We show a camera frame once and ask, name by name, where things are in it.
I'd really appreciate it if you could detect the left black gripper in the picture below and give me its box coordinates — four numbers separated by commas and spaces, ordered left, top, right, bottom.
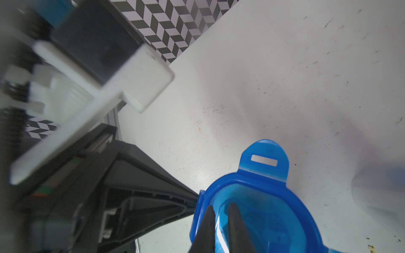
1, 124, 198, 253

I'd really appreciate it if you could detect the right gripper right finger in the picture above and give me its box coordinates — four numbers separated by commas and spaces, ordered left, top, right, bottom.
228, 202, 257, 253

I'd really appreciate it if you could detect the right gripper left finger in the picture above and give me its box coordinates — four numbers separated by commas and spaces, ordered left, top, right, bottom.
189, 206, 216, 253

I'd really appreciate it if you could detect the blue lid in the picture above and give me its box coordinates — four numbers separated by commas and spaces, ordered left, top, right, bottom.
190, 140, 331, 253

